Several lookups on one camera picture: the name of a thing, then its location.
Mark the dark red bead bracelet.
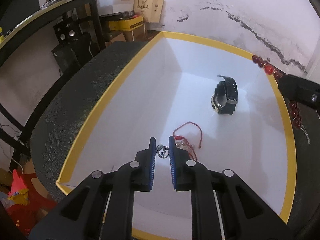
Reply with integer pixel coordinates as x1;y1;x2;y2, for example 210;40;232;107
251;54;303;130

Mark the red braided cord bracelet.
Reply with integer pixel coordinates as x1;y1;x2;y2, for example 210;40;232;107
172;122;203;162

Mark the small silver ring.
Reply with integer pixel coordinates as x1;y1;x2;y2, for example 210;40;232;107
155;144;171;159

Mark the red toy on floor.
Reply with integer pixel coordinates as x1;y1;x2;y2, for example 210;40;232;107
7;170;57;237

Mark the black wrist watch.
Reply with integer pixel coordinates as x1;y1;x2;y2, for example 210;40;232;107
211;75;238;115

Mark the yellow white open box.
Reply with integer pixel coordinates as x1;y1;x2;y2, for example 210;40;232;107
56;32;297;239

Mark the dark round textured mat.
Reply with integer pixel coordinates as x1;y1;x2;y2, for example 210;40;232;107
30;42;319;233

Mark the brown paper bag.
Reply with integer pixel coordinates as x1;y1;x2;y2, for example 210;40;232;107
134;0;164;23

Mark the black desk with shelf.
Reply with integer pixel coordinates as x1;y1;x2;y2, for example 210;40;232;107
1;0;106;158

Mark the black speaker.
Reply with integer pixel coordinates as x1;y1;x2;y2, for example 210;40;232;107
53;21;82;44

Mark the yellow cardboard box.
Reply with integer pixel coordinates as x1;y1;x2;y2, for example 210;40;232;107
107;15;144;31

